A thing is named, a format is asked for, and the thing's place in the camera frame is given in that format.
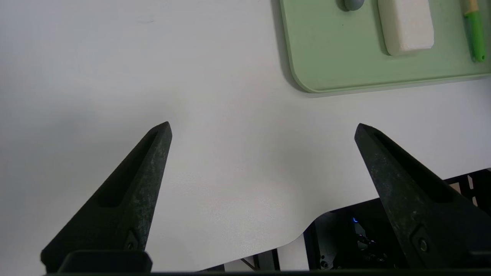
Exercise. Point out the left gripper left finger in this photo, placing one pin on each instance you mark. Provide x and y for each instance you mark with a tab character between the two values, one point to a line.
122	214

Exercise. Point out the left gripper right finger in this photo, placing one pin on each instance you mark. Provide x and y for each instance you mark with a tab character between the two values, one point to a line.
418	207

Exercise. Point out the black robot chassis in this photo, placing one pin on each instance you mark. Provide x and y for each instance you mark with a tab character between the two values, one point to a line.
337	237

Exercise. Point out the light green plastic tray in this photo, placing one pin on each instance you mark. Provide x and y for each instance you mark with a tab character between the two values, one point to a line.
337	57

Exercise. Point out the white soap bar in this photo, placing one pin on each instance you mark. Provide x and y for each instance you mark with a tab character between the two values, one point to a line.
406	28

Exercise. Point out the grey metal table frame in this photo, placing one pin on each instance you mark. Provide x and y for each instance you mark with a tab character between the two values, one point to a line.
262	260

